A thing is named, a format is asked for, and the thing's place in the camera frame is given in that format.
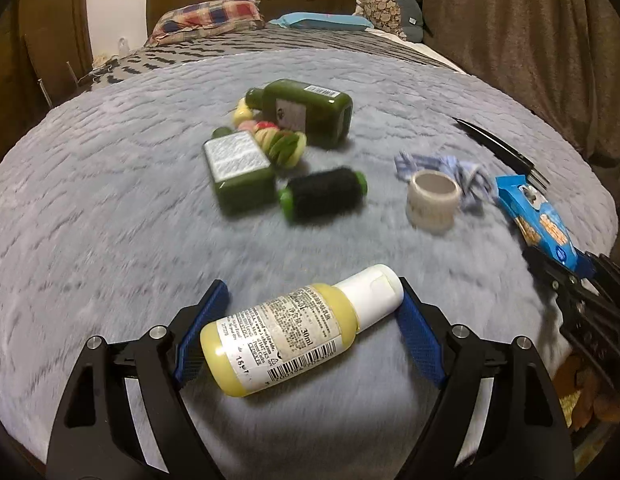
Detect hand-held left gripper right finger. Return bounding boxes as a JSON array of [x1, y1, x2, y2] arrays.
[[395, 276, 576, 480]]

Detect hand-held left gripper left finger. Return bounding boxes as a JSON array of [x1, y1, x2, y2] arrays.
[[45, 279, 231, 480]]

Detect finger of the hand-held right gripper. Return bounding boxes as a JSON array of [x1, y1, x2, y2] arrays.
[[584, 251, 620, 311], [522, 246, 620, 392]]

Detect yellow lotion bottle white cap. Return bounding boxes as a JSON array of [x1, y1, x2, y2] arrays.
[[200, 264, 405, 398]]

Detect blue snack packet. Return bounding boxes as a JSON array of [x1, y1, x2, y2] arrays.
[[494, 174, 593, 280]]

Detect cream tape roll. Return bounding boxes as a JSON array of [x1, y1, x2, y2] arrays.
[[406, 170, 462, 233]]

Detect large green bottle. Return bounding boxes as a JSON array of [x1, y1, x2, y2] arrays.
[[245, 79, 355, 148]]

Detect yellow floor rug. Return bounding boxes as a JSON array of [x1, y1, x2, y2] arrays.
[[552, 354, 620, 433]]

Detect grey fluffy blanket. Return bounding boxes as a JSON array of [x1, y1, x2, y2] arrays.
[[0, 47, 620, 480]]

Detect black plastic fork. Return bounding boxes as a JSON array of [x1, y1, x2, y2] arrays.
[[452, 116, 550, 190]]

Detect small green bottle white label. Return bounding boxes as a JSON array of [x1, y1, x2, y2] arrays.
[[202, 127, 277, 217]]

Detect blue checkered cloth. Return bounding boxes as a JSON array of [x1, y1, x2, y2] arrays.
[[394, 151, 498, 210]]

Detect black thread spool green ends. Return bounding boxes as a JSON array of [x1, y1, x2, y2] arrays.
[[279, 166, 369, 222]]

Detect brown curtain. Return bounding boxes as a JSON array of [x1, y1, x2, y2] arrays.
[[365, 0, 620, 173]]

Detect grey black patterned bedspread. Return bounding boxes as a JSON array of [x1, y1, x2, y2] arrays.
[[85, 25, 468, 97]]

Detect plaid pillow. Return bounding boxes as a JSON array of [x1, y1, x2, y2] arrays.
[[145, 0, 267, 47]]

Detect grey plush cushion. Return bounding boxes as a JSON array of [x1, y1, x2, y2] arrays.
[[397, 0, 427, 44]]

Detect light blue pillow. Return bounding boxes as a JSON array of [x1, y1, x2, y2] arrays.
[[267, 11, 375, 32]]

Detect brown patterned cushion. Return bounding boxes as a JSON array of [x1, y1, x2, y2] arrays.
[[360, 0, 423, 41]]

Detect wooden wardrobe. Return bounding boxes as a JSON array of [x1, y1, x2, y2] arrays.
[[15, 0, 95, 108]]

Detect colourful spiral hair ties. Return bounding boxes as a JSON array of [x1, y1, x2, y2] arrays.
[[232, 99, 309, 170]]

